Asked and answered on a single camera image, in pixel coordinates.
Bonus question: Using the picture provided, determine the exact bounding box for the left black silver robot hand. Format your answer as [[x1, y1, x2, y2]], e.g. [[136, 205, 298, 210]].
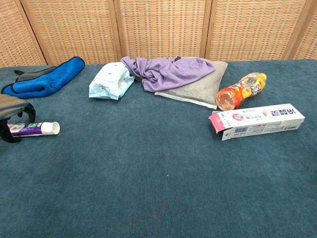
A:
[[0, 94, 37, 144]]

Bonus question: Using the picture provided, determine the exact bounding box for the purple white toothpaste tube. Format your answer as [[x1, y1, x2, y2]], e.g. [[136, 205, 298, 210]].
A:
[[6, 120, 61, 138]]

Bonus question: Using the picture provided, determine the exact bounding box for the white pink toothpaste box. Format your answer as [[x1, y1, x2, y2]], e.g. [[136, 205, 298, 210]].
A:
[[208, 103, 306, 141]]

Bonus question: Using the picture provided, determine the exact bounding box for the grey black-edged cloth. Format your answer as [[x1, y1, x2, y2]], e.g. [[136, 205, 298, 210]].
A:
[[14, 65, 57, 82]]

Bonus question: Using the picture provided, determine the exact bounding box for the light blue wet wipes pack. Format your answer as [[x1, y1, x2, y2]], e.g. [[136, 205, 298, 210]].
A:
[[88, 61, 136, 100]]

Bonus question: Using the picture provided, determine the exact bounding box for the teal carpet table cover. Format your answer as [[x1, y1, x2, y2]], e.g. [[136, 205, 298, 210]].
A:
[[0, 59, 317, 238]]

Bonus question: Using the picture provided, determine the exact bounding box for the crumpled purple cloth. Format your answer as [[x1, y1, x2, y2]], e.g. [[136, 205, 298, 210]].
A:
[[120, 56, 216, 93]]

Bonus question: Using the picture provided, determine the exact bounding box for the woven wooden folding screen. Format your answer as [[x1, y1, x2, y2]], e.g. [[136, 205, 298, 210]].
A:
[[0, 0, 317, 68]]

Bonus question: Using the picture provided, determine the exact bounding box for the grey zip pouch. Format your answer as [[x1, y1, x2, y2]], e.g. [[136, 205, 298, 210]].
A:
[[154, 60, 228, 110]]

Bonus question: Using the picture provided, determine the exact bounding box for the orange drink plastic bottle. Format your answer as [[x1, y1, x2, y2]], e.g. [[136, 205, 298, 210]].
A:
[[215, 72, 267, 112]]

